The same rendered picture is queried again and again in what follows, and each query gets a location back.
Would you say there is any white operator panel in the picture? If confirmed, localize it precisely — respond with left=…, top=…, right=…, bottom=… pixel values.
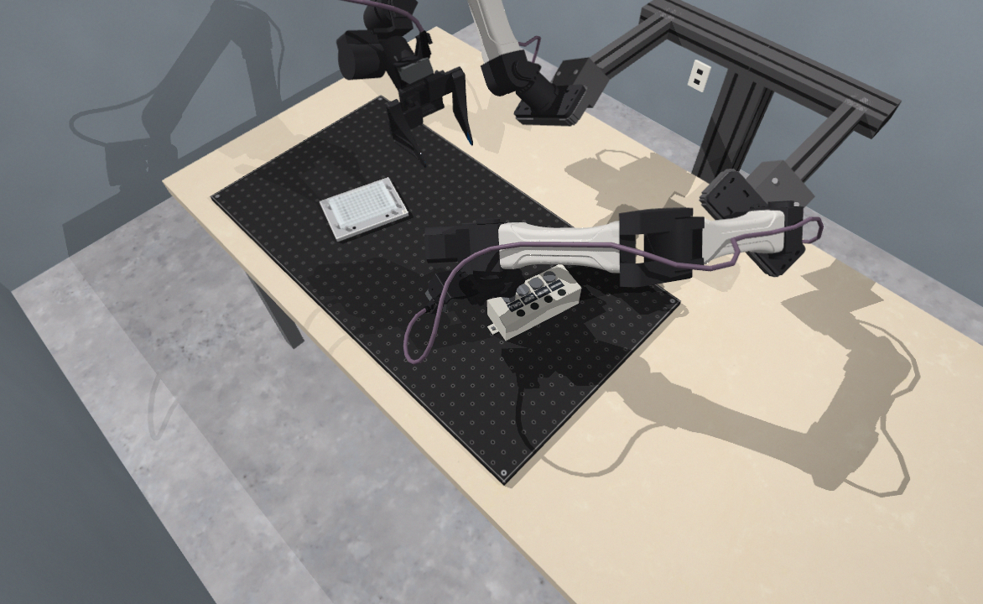
left=487, top=265, right=581, bottom=341

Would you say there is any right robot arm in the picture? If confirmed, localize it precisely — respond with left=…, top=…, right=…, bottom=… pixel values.
left=336, top=0, right=585, bottom=118

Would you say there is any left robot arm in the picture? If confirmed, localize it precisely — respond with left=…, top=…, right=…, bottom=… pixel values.
left=424, top=171, right=805, bottom=287

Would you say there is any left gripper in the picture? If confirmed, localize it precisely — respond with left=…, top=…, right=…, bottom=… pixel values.
left=461, top=262, right=525, bottom=306

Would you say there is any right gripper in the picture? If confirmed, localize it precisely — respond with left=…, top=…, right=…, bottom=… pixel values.
left=386, top=66, right=473, bottom=168

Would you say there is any white microplate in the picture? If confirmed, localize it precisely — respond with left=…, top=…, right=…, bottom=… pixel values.
left=329, top=181, right=398, bottom=230

